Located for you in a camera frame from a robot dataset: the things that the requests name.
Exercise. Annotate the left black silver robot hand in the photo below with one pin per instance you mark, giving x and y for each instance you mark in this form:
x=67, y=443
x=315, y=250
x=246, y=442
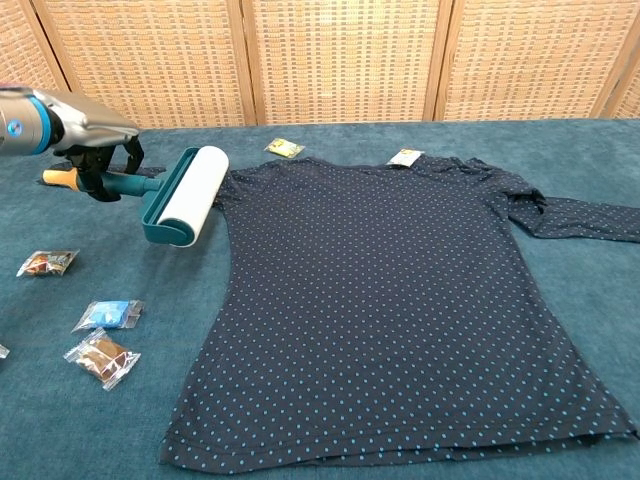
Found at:
x=95, y=120

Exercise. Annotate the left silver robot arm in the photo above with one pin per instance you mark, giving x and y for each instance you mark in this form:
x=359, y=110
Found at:
x=20, y=122

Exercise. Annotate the navy polka dot shirt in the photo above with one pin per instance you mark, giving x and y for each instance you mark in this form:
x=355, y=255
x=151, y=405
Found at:
x=375, y=300

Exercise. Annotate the woven bamboo screen panel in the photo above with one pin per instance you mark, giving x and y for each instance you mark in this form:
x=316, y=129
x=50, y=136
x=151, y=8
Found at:
x=345, y=60
x=535, y=55
x=20, y=45
x=150, y=60
x=631, y=100

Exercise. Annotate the dark orange snack packet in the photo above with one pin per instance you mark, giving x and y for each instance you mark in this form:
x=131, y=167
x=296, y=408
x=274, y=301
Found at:
x=47, y=263

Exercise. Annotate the yellow orange snack packet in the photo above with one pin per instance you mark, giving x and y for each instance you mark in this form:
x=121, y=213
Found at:
x=284, y=148

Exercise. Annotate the brown candy packet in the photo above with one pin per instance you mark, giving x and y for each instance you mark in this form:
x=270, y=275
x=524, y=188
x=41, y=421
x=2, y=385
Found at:
x=102, y=357

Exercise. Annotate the white orange snack packet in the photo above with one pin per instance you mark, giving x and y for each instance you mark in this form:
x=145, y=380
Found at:
x=405, y=158

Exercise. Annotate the teal table cover cloth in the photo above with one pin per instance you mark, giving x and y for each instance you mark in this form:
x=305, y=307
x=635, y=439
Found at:
x=75, y=440

